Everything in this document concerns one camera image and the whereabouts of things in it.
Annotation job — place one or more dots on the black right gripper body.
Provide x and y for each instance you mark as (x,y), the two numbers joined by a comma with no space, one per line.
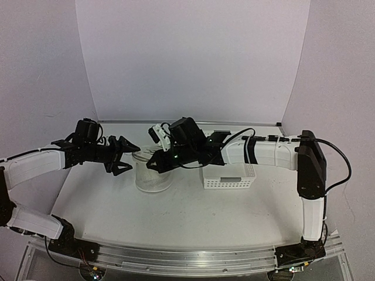
(185,155)

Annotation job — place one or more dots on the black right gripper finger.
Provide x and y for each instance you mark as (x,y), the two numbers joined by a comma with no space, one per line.
(157,157)
(160,167)

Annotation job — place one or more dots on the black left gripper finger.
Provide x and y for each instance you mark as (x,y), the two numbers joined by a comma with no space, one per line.
(127,147)
(121,167)

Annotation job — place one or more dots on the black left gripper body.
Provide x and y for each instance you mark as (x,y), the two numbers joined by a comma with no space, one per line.
(99,153)

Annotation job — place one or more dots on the white perforated plastic basket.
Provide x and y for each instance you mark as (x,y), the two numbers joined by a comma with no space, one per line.
(231,166)

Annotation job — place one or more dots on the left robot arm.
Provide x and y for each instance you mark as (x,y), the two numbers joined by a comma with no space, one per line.
(19,169)

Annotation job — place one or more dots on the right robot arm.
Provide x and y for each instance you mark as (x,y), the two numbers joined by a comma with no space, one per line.
(304,156)

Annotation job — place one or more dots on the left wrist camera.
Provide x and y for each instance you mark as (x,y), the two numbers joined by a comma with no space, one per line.
(107,140)

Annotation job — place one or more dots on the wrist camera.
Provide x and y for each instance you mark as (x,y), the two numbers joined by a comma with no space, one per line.
(107,140)
(161,136)

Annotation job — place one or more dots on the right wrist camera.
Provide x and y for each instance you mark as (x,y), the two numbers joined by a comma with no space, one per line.
(161,136)

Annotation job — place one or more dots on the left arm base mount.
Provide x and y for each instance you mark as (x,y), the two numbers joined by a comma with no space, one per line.
(67,244)

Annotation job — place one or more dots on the aluminium table rail frame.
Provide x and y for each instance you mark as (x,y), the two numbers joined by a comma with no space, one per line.
(185,230)

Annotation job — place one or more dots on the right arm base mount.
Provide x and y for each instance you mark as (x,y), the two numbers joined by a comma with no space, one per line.
(299,253)

